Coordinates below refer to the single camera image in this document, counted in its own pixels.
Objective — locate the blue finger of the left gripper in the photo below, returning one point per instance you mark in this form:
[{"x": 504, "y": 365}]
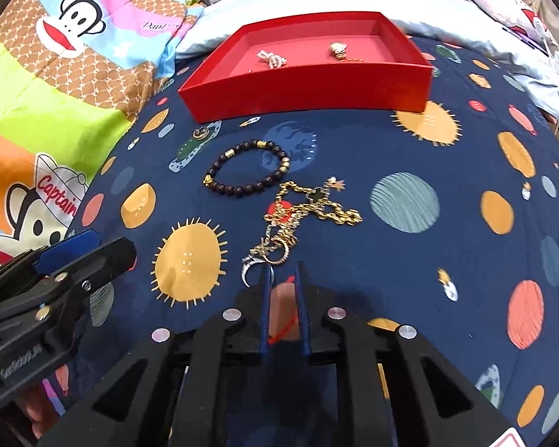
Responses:
[{"x": 56, "y": 256}]

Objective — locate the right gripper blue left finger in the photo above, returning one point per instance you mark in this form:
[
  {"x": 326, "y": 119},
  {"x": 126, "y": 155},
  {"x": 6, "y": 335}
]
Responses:
[{"x": 265, "y": 288}]

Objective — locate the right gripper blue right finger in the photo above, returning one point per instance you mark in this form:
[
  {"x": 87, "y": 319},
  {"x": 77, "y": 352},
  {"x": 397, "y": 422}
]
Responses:
[{"x": 303, "y": 287}]

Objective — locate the small gold hoop earring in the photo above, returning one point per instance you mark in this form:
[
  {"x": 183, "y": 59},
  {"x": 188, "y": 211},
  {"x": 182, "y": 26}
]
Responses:
[{"x": 201, "y": 133}]

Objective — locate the pearl bow brooch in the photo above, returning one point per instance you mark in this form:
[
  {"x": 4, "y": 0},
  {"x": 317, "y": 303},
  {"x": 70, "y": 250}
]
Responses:
[{"x": 274, "y": 61}]

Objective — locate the gold wrist watch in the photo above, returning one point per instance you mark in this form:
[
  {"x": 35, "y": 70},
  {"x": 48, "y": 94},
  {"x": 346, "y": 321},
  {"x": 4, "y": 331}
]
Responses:
[{"x": 339, "y": 52}]

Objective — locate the red shallow jewelry box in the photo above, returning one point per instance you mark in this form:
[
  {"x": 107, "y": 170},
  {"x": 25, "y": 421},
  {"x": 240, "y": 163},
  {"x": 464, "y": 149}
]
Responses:
[{"x": 232, "y": 82}]

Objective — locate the left hand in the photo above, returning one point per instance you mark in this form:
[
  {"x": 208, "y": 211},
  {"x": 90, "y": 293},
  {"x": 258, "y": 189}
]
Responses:
[{"x": 38, "y": 408}]

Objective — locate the navy planet print sheet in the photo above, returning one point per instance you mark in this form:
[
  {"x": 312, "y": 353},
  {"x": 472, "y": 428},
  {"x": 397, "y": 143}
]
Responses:
[{"x": 459, "y": 238}]

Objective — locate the colourful monkey cartoon blanket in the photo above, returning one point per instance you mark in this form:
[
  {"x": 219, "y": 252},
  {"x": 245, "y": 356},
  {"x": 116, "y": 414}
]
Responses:
[{"x": 74, "y": 75}]

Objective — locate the light blue pillow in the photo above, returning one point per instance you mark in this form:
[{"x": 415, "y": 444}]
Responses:
[{"x": 459, "y": 22}]

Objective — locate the pink cartoon small pillow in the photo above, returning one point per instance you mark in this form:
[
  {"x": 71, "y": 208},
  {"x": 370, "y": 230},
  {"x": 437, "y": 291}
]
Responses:
[{"x": 517, "y": 16}]

